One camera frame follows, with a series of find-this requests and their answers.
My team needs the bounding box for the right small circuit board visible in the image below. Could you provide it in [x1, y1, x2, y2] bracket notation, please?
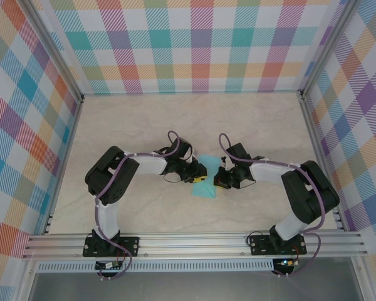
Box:
[274, 257, 298, 268]

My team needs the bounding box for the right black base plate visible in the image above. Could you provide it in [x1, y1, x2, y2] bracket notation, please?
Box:
[249, 235, 308, 256]

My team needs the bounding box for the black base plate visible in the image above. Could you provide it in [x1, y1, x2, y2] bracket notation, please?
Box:
[249, 235, 308, 256]
[83, 236, 141, 258]

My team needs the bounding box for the left aluminium side rail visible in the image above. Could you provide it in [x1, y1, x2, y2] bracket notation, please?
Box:
[42, 97, 85, 236]

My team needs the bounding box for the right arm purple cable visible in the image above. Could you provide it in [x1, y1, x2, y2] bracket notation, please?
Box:
[218, 133, 328, 278]

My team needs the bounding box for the left small circuit board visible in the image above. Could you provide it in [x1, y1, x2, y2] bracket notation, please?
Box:
[95, 260, 123, 271]

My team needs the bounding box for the small circuit board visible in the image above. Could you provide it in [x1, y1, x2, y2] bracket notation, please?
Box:
[95, 260, 123, 271]
[274, 257, 298, 268]

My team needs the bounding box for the left aluminium frame post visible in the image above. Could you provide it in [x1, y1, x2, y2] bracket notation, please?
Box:
[20, 0, 86, 104]

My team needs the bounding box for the long aluminium mounting rail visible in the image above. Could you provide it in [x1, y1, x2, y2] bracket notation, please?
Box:
[21, 228, 369, 260]

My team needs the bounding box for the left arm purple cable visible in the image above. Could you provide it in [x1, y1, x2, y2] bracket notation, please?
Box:
[95, 130, 184, 282]

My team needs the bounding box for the slotted grey cable duct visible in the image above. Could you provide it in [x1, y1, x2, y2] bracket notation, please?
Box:
[36, 262, 275, 273]

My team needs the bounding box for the aluminium frame post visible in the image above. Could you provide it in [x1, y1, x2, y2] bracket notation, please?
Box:
[298, 0, 363, 100]
[20, 0, 86, 104]

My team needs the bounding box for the right aluminium side rail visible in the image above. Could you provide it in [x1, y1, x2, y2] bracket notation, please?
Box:
[299, 92, 346, 232]

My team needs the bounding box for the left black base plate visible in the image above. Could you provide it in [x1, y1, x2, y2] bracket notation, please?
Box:
[83, 236, 141, 258]

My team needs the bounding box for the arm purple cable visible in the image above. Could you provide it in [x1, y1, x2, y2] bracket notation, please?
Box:
[218, 133, 328, 278]
[95, 130, 184, 282]

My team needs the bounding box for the right aluminium frame post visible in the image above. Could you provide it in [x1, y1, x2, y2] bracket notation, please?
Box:
[298, 0, 363, 100]

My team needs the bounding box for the aluminium side rail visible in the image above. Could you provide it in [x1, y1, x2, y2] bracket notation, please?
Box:
[42, 97, 85, 236]
[299, 92, 346, 232]

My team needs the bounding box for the grey metal panel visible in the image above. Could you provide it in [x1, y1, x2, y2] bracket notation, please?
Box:
[28, 272, 364, 301]

